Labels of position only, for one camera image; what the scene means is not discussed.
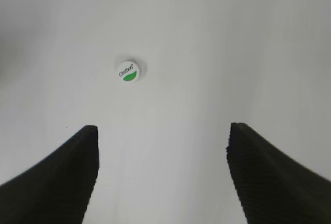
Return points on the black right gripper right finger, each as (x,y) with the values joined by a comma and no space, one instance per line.
(271,186)

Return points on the white green bottle cap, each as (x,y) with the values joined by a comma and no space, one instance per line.
(128,71)

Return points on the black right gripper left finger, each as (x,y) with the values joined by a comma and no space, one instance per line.
(58,188)

